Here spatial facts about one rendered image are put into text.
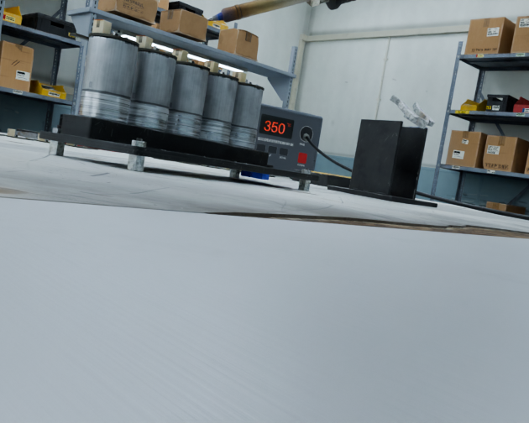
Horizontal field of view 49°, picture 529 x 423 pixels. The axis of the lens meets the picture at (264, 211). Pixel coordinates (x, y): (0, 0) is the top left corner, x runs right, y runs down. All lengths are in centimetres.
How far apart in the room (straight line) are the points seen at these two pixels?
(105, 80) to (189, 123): 6
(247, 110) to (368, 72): 582
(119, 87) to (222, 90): 8
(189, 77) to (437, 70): 543
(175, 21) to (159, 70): 295
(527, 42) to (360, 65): 198
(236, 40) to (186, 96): 315
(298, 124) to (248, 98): 45
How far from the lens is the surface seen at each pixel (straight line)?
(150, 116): 32
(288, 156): 83
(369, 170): 51
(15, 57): 461
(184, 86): 34
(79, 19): 308
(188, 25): 328
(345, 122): 624
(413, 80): 586
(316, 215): 16
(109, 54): 30
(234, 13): 35
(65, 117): 31
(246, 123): 38
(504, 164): 480
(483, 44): 502
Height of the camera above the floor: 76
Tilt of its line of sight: 4 degrees down
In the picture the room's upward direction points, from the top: 9 degrees clockwise
